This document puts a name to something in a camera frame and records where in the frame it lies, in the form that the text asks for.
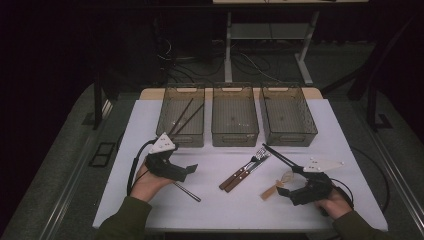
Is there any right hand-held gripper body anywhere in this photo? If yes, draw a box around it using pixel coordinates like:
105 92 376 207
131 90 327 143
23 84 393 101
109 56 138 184
289 157 345 206

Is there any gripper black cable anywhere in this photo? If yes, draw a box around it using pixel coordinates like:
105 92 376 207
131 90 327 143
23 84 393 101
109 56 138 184
329 177 355 209
126 138 158 198

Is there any white table cover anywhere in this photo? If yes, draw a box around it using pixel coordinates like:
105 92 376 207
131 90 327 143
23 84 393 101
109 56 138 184
92 98 389 233

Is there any clear plastic spoon tan handle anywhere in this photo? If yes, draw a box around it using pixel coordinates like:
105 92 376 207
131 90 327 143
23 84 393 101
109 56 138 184
259 170 296 201

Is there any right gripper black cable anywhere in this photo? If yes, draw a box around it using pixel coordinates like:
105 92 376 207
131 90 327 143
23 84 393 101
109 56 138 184
329 177 355 209

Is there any thin black floor cable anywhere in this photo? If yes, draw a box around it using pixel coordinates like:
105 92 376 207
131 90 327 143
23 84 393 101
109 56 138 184
349 145 391 214

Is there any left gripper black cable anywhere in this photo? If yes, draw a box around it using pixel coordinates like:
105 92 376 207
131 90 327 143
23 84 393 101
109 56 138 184
126 138 158 198

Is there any smoky transparent plastic bin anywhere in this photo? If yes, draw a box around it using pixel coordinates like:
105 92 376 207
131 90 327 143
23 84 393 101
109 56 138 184
155 83 206 149
211 82 260 148
259 82 319 148

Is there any person's left hand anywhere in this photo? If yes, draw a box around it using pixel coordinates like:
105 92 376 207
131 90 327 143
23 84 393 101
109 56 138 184
129 164 175 203

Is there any wooden handled fork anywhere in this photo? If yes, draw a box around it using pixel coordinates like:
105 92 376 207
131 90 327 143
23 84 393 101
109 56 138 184
218 147 270 191

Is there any white metal desk frame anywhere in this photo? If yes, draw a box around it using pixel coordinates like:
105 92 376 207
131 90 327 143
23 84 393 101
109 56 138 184
212 0 370 86

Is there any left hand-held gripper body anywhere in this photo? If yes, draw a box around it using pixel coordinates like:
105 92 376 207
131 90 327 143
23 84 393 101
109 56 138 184
145 132 188 183

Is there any metal floor rail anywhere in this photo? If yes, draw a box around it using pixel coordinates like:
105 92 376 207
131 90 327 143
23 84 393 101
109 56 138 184
39 99 113 240
364 128 424 233

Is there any person's right hand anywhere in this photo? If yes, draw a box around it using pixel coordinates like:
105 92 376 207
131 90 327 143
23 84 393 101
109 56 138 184
314 189 354 220

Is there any tangle of floor cables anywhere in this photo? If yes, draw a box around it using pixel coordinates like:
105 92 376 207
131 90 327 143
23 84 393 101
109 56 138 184
155 35 284 85

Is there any black metal stand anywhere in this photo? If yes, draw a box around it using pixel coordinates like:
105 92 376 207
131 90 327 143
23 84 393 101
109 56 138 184
320 13 424 133
92 64 118 131

